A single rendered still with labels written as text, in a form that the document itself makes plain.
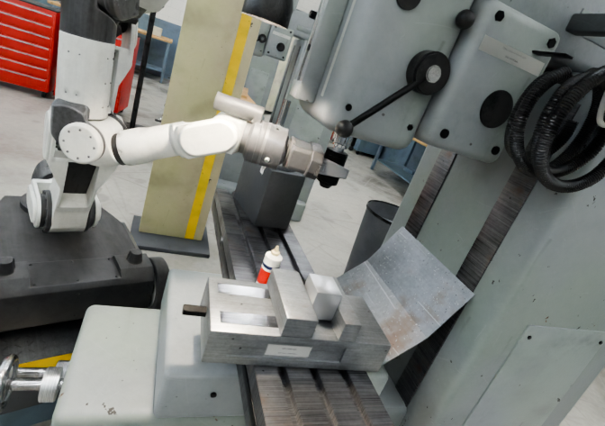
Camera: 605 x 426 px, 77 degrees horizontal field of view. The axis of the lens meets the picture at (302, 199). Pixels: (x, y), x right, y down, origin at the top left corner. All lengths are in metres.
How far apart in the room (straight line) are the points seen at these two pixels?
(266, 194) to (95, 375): 0.60
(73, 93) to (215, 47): 1.67
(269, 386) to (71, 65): 0.66
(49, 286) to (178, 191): 1.44
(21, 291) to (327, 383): 0.91
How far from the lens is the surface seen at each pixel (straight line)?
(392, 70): 0.69
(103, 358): 0.98
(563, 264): 0.95
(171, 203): 2.68
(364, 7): 0.68
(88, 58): 0.81
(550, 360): 1.16
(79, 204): 1.44
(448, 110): 0.74
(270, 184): 1.13
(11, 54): 5.63
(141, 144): 0.81
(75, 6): 0.82
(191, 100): 2.46
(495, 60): 0.78
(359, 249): 2.81
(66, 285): 1.35
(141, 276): 1.41
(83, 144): 0.82
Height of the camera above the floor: 1.41
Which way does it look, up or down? 19 degrees down
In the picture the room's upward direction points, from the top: 20 degrees clockwise
